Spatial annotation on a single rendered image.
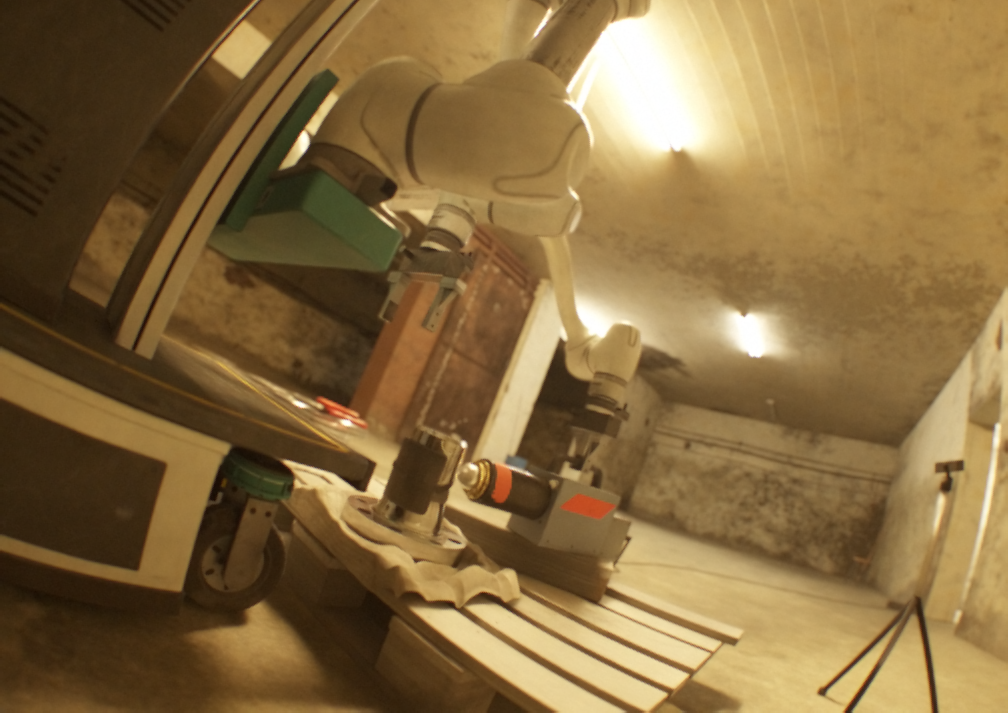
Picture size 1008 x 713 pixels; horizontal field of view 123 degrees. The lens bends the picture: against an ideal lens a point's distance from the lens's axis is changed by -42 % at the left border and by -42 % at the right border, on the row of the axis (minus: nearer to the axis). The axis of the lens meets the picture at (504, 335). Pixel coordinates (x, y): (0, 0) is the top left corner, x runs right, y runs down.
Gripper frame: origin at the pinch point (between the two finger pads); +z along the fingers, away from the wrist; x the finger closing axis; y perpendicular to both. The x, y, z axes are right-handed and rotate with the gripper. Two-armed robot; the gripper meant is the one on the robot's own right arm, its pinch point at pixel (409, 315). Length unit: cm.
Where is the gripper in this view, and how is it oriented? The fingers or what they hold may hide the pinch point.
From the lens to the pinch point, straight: 91.6
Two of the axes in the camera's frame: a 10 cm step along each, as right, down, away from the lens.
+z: -3.6, 9.0, -2.3
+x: 7.7, 1.5, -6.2
